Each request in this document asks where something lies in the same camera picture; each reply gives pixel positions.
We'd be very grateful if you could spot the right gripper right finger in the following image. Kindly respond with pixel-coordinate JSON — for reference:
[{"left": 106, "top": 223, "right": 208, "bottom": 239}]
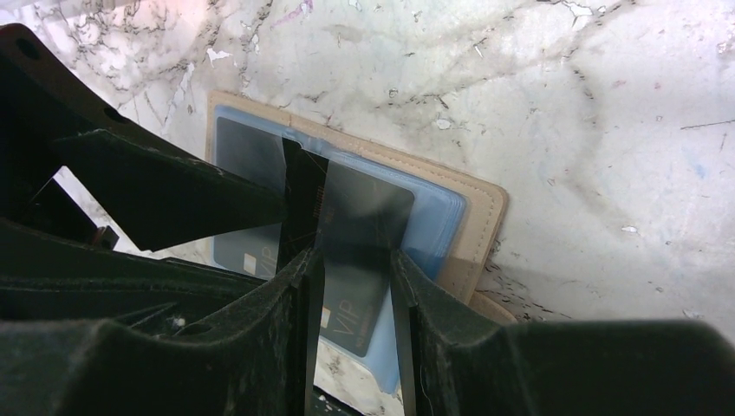
[{"left": 391, "top": 251, "right": 734, "bottom": 415}]

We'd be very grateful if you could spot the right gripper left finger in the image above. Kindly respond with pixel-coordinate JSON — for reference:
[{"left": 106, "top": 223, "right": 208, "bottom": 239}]
[{"left": 1, "top": 250, "right": 324, "bottom": 415}]

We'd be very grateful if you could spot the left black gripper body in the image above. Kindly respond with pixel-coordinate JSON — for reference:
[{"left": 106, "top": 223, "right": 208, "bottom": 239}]
[{"left": 1, "top": 220, "right": 270, "bottom": 339}]

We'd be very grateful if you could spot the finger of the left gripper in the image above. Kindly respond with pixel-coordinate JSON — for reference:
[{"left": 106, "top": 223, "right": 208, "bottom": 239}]
[
  {"left": 1, "top": 23, "right": 172, "bottom": 224},
  {"left": 54, "top": 128, "right": 287, "bottom": 251}
]

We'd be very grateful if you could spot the beige card holder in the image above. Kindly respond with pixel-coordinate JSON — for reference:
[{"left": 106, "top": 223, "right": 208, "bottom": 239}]
[{"left": 207, "top": 91, "right": 507, "bottom": 394}]

